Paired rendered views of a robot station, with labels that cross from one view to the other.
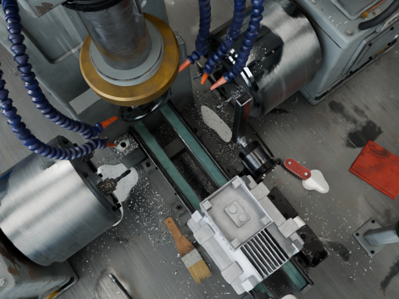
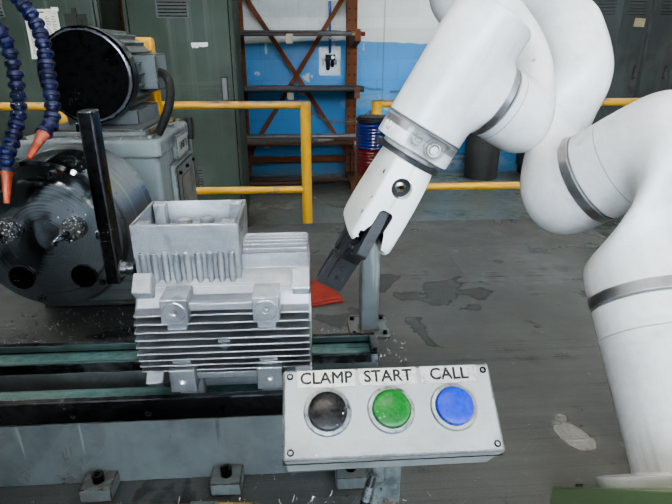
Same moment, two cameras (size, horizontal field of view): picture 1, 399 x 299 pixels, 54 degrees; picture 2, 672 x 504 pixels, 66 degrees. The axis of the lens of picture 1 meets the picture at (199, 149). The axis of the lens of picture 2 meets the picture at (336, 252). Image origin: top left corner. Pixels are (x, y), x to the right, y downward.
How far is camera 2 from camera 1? 0.81 m
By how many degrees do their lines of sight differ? 63
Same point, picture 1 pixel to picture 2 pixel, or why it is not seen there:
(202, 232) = (172, 292)
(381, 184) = (319, 298)
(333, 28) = (132, 141)
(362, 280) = (412, 355)
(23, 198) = not seen: outside the picture
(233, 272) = (268, 288)
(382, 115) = not seen: hidden behind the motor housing
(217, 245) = (211, 296)
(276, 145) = not seen: hidden behind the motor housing
